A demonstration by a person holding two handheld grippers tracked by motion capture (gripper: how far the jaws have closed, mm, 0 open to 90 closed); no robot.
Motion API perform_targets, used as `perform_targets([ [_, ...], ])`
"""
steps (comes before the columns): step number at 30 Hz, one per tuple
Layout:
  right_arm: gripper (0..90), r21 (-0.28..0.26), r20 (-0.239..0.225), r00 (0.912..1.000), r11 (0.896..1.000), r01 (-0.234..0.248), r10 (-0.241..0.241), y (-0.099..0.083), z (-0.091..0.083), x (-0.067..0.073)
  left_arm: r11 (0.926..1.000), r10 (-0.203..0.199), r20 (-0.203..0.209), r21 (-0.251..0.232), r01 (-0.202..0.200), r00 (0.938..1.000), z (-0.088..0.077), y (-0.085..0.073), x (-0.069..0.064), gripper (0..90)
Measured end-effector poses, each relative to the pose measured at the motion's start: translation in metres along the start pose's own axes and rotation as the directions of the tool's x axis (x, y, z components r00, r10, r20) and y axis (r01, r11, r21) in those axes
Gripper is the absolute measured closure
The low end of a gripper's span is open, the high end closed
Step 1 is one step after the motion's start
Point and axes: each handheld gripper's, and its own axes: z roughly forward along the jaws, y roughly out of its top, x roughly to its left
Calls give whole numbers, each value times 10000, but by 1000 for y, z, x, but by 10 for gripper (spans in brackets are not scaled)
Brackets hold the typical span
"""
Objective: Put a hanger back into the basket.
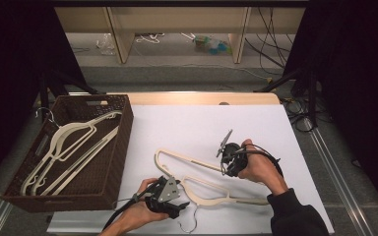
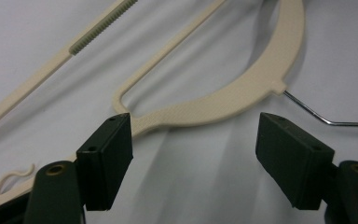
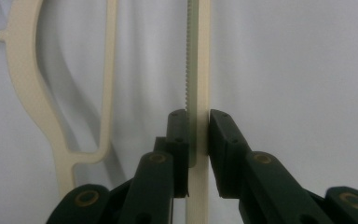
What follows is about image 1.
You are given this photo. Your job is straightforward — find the person's left hand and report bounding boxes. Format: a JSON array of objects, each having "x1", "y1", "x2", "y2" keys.
[{"x1": 121, "y1": 177, "x2": 170, "y2": 230}]

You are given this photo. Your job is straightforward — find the tangle of black floor cables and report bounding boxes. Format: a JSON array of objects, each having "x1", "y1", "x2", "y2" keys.
[{"x1": 280, "y1": 95, "x2": 316, "y2": 134}]

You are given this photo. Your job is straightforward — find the person's right hand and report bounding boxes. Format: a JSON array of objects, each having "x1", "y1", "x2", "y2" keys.
[{"x1": 237, "y1": 138, "x2": 290, "y2": 197}]

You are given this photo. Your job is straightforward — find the black curtain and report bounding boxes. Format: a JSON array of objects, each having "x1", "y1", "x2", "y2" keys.
[
  {"x1": 0, "y1": 0, "x2": 87, "y2": 195},
  {"x1": 283, "y1": 0, "x2": 378, "y2": 212}
]

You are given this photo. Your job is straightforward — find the white cable on floor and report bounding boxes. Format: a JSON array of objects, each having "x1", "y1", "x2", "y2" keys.
[{"x1": 134, "y1": 32, "x2": 165, "y2": 45}]

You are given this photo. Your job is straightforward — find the brown wicker basket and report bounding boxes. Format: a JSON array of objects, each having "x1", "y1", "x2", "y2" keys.
[{"x1": 1, "y1": 93, "x2": 135, "y2": 213}]

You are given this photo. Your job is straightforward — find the black tripod stand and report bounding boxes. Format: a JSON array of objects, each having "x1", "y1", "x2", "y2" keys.
[
  {"x1": 254, "y1": 64, "x2": 320, "y2": 130},
  {"x1": 38, "y1": 68, "x2": 100, "y2": 115}
]

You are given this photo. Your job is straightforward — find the cream plastic clothes hanger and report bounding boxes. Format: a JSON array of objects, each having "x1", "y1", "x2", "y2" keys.
[
  {"x1": 29, "y1": 126, "x2": 121, "y2": 197},
  {"x1": 20, "y1": 107, "x2": 124, "y2": 197},
  {"x1": 154, "y1": 147, "x2": 271, "y2": 234}
]

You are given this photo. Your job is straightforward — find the beige desk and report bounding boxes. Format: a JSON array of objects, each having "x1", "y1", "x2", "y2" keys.
[{"x1": 53, "y1": 6, "x2": 307, "y2": 65}]

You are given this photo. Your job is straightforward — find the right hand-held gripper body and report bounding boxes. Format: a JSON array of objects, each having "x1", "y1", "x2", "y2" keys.
[{"x1": 216, "y1": 129, "x2": 249, "y2": 171}]

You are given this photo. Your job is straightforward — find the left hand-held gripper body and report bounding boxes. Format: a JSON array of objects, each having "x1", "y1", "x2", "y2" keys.
[{"x1": 144, "y1": 175, "x2": 182, "y2": 214}]

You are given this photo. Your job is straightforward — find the black power cables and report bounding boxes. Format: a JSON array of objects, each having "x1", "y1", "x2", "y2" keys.
[{"x1": 244, "y1": 6, "x2": 297, "y2": 77}]

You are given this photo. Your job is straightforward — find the right hand-held gripper cable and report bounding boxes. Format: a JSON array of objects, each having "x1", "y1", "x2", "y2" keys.
[{"x1": 240, "y1": 143, "x2": 284, "y2": 179}]

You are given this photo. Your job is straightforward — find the green and blue plastic packet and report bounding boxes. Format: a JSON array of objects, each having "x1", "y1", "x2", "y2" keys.
[{"x1": 192, "y1": 33, "x2": 233, "y2": 56}]

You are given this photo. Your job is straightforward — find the clear plastic bag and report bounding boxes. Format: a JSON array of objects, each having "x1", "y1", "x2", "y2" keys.
[{"x1": 95, "y1": 32, "x2": 116, "y2": 56}]

